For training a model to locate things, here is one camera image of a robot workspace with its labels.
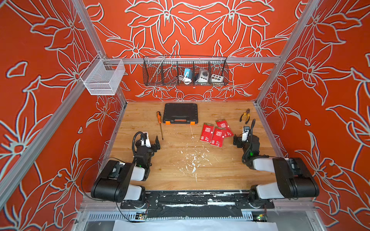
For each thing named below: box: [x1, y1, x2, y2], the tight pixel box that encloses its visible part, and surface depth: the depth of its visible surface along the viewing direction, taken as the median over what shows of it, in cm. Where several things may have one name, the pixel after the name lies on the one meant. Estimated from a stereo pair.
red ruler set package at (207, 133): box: [199, 122, 215, 144], surface depth 102 cm
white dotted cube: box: [211, 73, 225, 83], surface depth 96 cm
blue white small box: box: [184, 68, 193, 80], surface depth 85 cm
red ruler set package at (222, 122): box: [215, 118, 235, 138], surface depth 106 cm
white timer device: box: [197, 68, 210, 83], surface depth 92 cm
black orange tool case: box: [162, 102, 199, 126], surface depth 108 cm
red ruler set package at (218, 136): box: [210, 126, 225, 148], surface depth 100 cm
